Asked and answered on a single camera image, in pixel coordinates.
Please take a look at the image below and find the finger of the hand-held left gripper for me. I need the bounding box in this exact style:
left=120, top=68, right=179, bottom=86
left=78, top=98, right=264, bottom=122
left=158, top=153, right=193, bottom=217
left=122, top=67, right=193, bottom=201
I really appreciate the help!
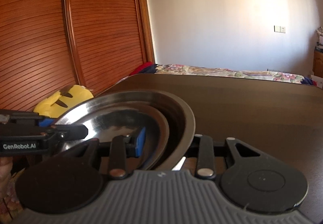
left=50, top=124, right=89, bottom=149
left=0, top=110, right=55, bottom=127

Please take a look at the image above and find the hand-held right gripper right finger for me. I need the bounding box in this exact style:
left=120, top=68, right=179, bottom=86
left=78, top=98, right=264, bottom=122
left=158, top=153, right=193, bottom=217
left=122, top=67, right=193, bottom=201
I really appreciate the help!
left=185, top=134, right=261, bottom=180

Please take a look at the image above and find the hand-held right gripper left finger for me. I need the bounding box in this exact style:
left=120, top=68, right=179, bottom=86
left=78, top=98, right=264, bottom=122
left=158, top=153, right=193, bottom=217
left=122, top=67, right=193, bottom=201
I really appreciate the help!
left=68, top=127, right=147, bottom=180

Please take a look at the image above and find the medium steel bowl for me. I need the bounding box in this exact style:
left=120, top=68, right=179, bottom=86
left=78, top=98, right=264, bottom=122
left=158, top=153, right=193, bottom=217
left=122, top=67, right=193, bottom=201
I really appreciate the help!
left=54, top=103, right=170, bottom=171

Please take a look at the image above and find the large steel bowl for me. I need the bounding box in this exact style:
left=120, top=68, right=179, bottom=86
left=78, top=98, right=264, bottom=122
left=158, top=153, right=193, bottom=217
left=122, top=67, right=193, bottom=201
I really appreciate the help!
left=54, top=89, right=196, bottom=172

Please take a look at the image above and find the yellow plush toy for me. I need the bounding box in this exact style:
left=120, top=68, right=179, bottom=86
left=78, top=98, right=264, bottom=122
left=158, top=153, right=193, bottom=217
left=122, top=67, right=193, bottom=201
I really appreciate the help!
left=34, top=85, right=94, bottom=119

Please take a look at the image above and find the red cloth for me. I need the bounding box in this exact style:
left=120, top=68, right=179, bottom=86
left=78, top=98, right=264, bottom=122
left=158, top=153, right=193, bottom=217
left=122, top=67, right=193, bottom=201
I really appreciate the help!
left=130, top=61, right=153, bottom=76

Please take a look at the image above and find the floral bed blanket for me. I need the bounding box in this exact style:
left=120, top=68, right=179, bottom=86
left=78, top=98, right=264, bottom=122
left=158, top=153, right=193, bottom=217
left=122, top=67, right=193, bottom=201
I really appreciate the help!
left=153, top=63, right=306, bottom=85

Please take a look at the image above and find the wooden slatted wardrobe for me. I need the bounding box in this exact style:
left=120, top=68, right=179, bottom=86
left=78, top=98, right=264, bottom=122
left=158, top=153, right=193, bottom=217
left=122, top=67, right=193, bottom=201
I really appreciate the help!
left=0, top=0, right=155, bottom=113

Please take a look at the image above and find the blue towel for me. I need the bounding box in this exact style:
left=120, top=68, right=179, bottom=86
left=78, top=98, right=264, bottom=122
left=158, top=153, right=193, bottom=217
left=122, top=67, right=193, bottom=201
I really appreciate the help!
left=301, top=76, right=317, bottom=86

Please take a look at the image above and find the white paper bag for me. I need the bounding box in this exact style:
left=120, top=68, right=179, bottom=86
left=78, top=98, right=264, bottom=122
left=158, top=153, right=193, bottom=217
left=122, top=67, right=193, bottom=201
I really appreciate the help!
left=310, top=74, right=323, bottom=88

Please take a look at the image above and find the wooden cabinet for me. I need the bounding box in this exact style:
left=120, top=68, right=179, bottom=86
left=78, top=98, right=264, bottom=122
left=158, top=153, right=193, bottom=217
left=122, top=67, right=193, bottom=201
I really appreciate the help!
left=312, top=46, right=323, bottom=78

